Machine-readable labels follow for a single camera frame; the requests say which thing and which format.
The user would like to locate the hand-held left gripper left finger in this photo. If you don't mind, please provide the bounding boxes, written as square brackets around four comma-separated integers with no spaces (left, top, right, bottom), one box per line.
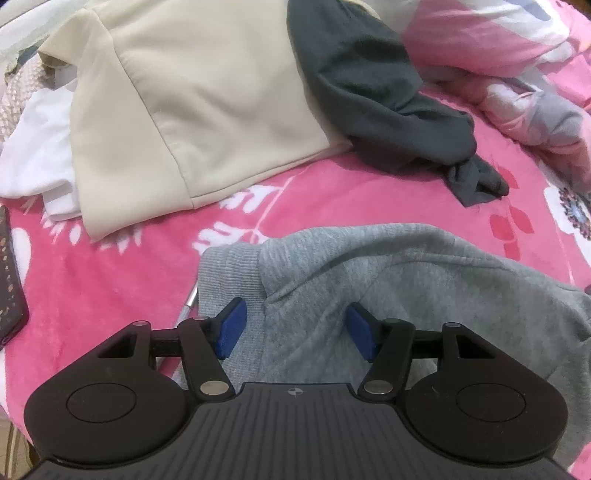
[95,298,247,398]

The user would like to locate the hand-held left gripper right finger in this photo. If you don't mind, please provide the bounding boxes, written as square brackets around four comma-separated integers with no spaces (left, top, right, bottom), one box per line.
[346,302,497,402]

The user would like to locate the grey sweatshirt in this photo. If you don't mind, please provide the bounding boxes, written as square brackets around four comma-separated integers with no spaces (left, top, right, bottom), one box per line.
[173,223,591,480]

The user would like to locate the silver pen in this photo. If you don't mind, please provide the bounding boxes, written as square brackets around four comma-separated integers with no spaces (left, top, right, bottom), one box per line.
[178,286,199,324]

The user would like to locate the pink floral bed sheet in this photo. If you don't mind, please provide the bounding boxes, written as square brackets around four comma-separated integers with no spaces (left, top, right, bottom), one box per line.
[0,60,591,416]

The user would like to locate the phone with patterned case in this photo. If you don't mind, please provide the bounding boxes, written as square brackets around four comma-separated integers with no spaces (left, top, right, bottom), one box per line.
[0,204,30,347]

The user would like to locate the dark grey garment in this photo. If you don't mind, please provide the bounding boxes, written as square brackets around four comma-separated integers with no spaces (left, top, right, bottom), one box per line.
[286,0,510,207]

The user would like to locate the beige garment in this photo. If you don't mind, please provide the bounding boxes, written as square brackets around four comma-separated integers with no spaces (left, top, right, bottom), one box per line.
[37,0,384,243]

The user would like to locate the white garment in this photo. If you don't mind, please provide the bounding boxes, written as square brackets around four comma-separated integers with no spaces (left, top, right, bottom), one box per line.
[0,83,86,217]

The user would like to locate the pink printed quilt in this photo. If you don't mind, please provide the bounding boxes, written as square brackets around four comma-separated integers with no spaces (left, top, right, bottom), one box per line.
[374,0,591,195]

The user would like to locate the pink knitted cloth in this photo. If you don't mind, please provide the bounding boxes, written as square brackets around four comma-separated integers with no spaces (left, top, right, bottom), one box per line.
[0,58,47,148]

